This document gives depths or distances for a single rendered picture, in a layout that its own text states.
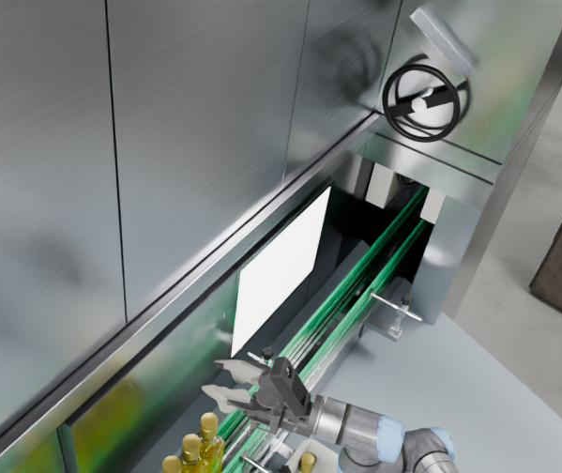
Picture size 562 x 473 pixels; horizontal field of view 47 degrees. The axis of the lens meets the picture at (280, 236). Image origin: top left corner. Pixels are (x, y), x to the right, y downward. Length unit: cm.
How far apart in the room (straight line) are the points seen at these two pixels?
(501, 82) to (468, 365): 89
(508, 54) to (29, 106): 116
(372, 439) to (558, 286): 242
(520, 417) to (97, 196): 148
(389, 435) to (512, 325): 227
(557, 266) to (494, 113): 180
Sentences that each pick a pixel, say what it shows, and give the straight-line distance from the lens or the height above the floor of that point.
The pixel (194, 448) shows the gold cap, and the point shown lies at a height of 116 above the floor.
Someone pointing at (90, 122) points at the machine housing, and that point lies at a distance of 86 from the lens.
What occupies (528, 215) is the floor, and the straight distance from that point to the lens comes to 412.
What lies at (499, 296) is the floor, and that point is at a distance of 350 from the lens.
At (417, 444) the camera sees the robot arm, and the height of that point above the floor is 124.
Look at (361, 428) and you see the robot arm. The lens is 117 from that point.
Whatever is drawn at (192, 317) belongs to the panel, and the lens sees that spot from 130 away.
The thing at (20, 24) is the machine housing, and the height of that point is 199.
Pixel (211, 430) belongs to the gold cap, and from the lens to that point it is 134.
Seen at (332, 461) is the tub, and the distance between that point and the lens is 172.
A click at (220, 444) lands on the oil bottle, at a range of 140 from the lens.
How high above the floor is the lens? 230
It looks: 42 degrees down
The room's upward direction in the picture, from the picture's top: 9 degrees clockwise
